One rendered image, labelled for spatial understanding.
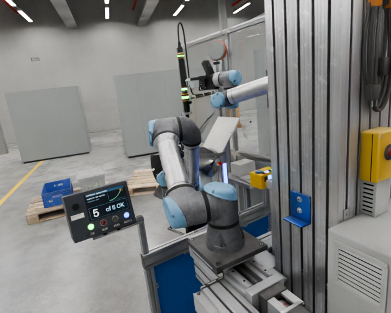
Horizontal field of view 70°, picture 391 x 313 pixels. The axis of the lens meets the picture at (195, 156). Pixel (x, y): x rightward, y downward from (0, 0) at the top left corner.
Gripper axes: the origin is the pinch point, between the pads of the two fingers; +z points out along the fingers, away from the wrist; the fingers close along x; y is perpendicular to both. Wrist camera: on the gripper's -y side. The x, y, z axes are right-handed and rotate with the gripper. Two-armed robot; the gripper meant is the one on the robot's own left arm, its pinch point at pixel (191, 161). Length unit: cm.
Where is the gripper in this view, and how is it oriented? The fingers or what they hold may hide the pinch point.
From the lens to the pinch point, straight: 174.5
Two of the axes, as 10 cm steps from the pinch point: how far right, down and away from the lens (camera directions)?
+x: 2.0, 9.6, 1.9
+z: 3.6, -2.6, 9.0
